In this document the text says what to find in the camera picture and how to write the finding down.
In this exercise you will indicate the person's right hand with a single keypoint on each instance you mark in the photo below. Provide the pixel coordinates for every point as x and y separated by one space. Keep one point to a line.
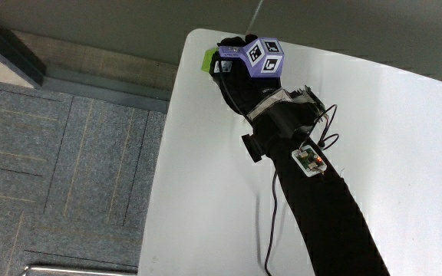
244 88

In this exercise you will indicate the green brick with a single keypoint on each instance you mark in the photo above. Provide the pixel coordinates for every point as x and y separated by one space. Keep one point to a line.
207 61

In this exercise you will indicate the person's right forearm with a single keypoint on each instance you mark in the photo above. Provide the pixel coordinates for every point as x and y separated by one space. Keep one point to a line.
320 214

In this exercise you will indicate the small green circuit board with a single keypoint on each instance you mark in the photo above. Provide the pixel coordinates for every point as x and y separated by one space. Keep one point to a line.
309 160

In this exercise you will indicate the metal bar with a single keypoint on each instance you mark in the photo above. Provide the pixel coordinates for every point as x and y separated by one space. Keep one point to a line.
75 270

